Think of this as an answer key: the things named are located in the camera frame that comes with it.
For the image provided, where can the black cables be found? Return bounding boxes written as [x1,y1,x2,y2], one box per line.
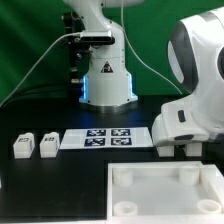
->
[0,82,73,108]

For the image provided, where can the white square tabletop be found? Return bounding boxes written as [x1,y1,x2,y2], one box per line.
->
[107,161,224,224]

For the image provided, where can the white marker plate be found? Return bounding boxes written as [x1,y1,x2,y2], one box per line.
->
[60,127,153,150]

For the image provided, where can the mounted depth camera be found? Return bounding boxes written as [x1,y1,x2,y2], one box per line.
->
[80,31,115,45]

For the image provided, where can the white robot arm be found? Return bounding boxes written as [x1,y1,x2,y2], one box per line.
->
[63,0,224,134]

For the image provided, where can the white camera cable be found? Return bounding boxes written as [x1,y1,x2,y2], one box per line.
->
[0,32,81,105]

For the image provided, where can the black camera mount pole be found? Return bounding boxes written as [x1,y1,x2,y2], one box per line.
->
[62,12,88,102]

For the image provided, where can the white obstacle bracket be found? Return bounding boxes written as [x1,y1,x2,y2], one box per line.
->
[200,165,224,203]

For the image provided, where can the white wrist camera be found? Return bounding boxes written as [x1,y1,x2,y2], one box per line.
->
[152,97,209,147]

